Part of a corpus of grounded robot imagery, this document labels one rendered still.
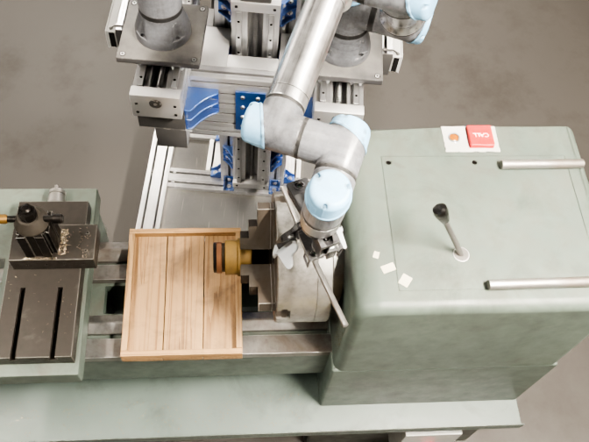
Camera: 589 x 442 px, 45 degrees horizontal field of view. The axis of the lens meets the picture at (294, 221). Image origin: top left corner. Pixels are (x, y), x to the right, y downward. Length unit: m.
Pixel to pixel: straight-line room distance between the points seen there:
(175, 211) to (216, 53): 0.88
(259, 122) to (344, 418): 1.15
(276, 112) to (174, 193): 1.63
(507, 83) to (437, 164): 2.03
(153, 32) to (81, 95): 1.54
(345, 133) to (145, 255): 0.88
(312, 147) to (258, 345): 0.76
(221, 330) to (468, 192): 0.71
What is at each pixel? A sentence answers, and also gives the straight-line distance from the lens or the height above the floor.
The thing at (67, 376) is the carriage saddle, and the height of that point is 0.91.
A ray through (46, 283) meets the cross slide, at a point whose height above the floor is 0.97.
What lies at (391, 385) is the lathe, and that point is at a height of 0.73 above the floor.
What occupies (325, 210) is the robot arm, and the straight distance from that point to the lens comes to 1.14.
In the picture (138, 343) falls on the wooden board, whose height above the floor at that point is 0.89.
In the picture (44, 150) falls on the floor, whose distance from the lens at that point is 3.30.
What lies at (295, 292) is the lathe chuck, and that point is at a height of 1.16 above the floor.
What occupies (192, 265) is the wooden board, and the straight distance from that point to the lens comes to 1.91.
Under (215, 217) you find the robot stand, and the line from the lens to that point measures 2.76.
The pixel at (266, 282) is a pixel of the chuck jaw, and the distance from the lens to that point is 1.64.
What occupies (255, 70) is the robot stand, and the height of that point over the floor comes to 1.07.
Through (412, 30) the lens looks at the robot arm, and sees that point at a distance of 1.80.
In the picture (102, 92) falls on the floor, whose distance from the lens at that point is 3.45.
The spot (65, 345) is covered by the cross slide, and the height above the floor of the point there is 0.97.
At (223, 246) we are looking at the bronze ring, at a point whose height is 1.11.
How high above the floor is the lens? 2.60
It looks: 60 degrees down
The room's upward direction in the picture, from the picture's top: 8 degrees clockwise
